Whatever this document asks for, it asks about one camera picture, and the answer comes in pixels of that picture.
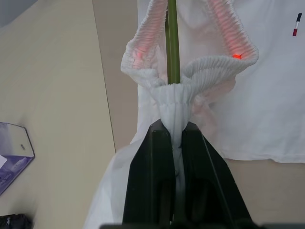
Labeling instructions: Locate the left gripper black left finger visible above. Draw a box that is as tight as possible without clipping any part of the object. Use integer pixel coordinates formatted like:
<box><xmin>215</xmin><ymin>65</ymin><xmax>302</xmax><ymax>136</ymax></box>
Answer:
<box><xmin>122</xmin><ymin>121</ymin><xmax>177</xmax><ymax>226</ymax></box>

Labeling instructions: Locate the green rod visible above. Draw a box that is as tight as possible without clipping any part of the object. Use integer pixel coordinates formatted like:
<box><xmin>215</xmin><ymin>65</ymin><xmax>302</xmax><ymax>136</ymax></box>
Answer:
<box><xmin>164</xmin><ymin>0</ymin><xmax>181</xmax><ymax>85</ymax></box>

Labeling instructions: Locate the folded dark purple umbrella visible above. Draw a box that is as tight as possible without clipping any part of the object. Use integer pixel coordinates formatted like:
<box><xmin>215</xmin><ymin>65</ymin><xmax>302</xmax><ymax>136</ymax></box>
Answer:
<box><xmin>0</xmin><ymin>213</ymin><xmax>33</xmax><ymax>229</ymax></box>

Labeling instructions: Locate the white cloth garment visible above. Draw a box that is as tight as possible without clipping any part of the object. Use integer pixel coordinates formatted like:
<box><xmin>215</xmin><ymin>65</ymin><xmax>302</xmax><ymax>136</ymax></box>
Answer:
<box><xmin>83</xmin><ymin>0</ymin><xmax>305</xmax><ymax>229</ymax></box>

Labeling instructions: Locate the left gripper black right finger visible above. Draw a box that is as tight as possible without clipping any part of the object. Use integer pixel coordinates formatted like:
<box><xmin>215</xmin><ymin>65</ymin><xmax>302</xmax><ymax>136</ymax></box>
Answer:
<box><xmin>173</xmin><ymin>121</ymin><xmax>254</xmax><ymax>226</ymax></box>

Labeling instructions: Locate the purple tissue box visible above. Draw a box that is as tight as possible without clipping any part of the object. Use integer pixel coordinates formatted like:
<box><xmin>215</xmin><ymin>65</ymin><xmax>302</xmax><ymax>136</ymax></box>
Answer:
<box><xmin>0</xmin><ymin>122</ymin><xmax>36</xmax><ymax>197</ymax></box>

